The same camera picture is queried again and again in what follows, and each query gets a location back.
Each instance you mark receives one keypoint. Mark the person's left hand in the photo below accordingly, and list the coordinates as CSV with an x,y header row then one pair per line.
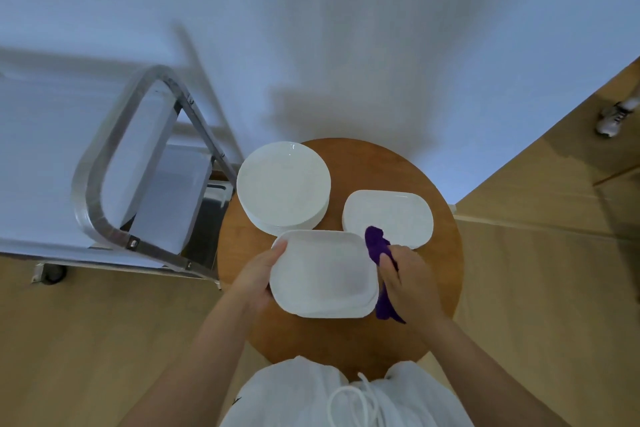
x,y
257,281

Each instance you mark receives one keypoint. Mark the person's right hand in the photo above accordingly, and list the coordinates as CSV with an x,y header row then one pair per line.
x,y
412,286

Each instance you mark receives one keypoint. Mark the purple cleaning cloth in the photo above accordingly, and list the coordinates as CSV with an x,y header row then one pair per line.
x,y
375,241

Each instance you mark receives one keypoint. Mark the white oblong serving plate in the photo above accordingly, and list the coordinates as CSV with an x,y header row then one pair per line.
x,y
322,274

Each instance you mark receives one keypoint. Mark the stack of white rectangular plates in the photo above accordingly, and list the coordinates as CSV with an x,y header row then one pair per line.
x,y
390,214

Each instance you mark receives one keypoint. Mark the stack of white round plates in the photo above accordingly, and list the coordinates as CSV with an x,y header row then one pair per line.
x,y
282,186

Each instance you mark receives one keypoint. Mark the steel three-tier cart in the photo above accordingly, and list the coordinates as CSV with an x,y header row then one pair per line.
x,y
40,166

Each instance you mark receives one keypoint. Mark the person's left forearm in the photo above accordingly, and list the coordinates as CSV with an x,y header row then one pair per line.
x,y
195,371

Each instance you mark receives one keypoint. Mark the person's right forearm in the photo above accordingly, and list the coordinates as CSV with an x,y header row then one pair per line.
x,y
485,381

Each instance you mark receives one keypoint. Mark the person's white garment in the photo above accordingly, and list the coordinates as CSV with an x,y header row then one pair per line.
x,y
280,396

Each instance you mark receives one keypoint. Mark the round wooden side table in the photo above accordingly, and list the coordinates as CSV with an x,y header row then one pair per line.
x,y
380,161

